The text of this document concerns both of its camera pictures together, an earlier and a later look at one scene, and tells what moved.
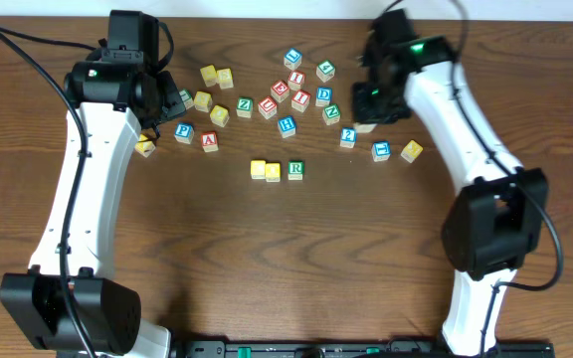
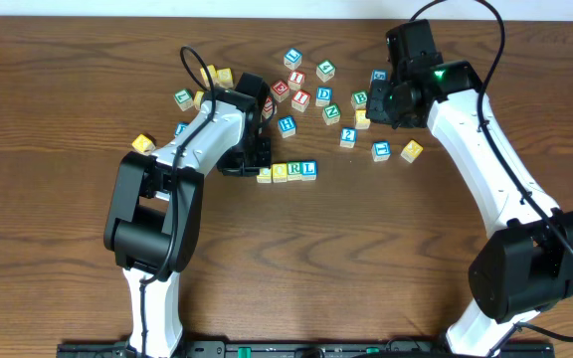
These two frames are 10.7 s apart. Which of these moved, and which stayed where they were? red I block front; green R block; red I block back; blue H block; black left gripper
Moved: black left gripper
Stayed: red I block front; green R block; blue H block; red I block back
